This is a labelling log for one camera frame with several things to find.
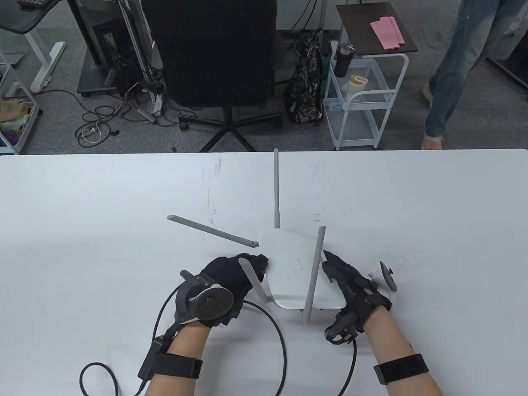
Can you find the person's right hand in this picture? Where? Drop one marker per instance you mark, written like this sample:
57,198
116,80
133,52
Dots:
350,288

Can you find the person's left hand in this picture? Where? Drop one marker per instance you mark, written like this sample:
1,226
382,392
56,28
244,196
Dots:
222,268

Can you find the white router with antennas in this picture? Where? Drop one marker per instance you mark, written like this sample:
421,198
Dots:
288,268

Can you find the person's left forearm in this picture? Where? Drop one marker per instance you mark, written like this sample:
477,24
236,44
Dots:
185,342

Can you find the person's right forearm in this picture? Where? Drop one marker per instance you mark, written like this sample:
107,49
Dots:
392,342

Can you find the grey tracking controller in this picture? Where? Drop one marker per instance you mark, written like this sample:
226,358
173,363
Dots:
212,303

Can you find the white tracking controller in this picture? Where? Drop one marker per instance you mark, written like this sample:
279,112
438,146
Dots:
387,276

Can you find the white rolling cart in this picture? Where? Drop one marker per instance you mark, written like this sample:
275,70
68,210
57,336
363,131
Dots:
354,126

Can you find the grey power strip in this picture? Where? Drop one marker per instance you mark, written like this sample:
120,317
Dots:
146,115

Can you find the light blue packet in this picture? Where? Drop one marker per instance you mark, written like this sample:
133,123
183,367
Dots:
336,105

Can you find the black patterned bag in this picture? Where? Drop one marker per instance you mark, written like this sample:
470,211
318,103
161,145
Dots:
303,90

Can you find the black office chair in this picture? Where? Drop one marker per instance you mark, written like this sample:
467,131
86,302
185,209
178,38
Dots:
214,49

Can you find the black water bottle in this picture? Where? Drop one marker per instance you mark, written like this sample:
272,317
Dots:
341,62

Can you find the white basket cart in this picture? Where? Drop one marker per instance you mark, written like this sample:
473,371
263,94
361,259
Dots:
28,132

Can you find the black computer tower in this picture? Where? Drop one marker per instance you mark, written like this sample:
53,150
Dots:
111,45

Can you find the dark brown tray top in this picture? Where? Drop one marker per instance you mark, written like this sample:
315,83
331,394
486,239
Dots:
363,33

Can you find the pink cloth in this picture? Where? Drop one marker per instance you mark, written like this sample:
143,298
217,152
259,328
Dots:
387,33

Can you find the beige cloth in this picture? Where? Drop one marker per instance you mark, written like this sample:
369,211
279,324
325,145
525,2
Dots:
12,109

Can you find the dark floor platform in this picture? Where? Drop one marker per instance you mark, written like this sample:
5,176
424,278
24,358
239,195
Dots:
511,66

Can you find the black standing desk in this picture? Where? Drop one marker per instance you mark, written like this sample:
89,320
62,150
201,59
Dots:
24,18

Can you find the black keyboard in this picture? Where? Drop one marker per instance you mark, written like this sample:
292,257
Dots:
33,2

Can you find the silver metal post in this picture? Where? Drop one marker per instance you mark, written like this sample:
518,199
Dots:
136,49

